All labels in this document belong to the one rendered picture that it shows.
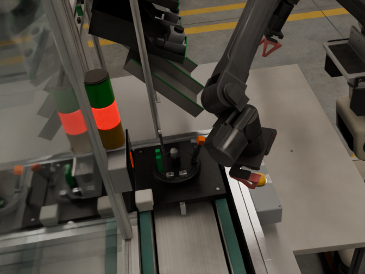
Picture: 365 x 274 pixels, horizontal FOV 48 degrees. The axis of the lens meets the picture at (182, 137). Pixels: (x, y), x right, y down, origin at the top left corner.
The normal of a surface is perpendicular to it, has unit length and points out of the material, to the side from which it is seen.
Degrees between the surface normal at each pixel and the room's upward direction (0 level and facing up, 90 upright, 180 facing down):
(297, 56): 1
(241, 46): 48
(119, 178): 90
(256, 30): 54
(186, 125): 0
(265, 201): 0
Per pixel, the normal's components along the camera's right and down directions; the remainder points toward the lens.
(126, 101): -0.11, -0.76
